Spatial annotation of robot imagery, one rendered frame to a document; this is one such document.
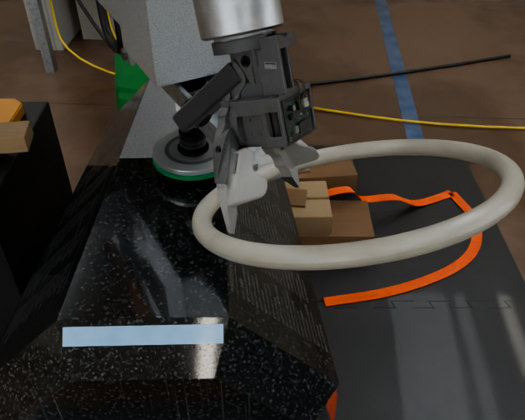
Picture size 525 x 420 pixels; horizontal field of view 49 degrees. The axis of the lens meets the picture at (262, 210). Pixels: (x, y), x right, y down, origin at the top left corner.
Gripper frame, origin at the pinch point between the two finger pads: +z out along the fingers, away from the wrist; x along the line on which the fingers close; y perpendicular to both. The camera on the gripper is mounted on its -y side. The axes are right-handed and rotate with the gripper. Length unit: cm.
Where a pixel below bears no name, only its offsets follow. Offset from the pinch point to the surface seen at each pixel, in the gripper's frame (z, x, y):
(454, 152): 5.9, 41.1, 11.5
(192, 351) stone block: 38, 17, -36
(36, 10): -47, 194, -280
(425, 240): 5.4, 5.4, 17.6
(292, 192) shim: 52, 142, -85
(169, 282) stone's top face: 28, 25, -45
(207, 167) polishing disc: 12, 55, -54
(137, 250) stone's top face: 23, 29, -57
